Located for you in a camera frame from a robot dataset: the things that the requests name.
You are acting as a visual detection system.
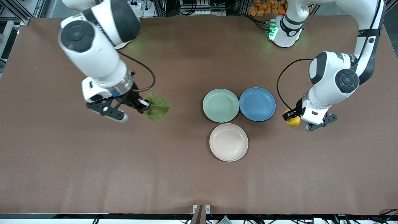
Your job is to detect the white round plate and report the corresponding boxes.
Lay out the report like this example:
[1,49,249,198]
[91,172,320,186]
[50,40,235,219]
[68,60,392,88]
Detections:
[209,123,249,162]

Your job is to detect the mint green round plate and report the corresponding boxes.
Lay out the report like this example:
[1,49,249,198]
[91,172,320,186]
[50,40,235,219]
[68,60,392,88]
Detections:
[202,88,240,123]

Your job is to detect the yellow lemon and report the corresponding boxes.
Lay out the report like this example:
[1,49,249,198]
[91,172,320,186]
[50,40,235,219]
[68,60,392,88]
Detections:
[285,109,301,128]

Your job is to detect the white power strip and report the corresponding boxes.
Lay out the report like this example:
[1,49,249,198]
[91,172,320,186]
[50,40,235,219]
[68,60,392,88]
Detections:
[126,0,156,17]

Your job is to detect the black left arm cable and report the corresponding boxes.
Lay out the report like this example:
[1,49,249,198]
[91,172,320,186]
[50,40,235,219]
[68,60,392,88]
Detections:
[276,58,314,111]

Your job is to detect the aluminium post with bracket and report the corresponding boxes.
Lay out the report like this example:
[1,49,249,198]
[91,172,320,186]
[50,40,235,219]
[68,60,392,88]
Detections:
[190,204,211,224]

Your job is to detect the green lettuce leaf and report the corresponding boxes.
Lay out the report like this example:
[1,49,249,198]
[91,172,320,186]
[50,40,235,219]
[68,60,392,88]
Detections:
[144,91,171,121]

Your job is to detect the blue round plate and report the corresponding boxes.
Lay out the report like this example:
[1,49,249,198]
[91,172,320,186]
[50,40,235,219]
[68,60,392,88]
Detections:
[239,87,276,122]

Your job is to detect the black base cables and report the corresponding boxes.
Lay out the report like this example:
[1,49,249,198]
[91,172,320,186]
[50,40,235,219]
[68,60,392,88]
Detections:
[244,13,271,31]

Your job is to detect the bag of oranges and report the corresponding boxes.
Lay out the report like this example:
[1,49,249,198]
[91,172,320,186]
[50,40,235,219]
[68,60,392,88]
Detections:
[247,0,288,16]

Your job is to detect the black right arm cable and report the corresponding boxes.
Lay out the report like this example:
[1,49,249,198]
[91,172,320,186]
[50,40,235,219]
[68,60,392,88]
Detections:
[117,50,156,92]

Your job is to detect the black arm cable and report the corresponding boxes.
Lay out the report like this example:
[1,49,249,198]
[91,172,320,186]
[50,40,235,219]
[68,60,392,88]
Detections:
[117,50,156,92]
[276,58,314,111]

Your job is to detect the aluminium frame profile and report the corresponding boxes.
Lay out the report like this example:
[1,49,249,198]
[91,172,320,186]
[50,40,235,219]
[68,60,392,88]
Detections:
[0,0,47,25]

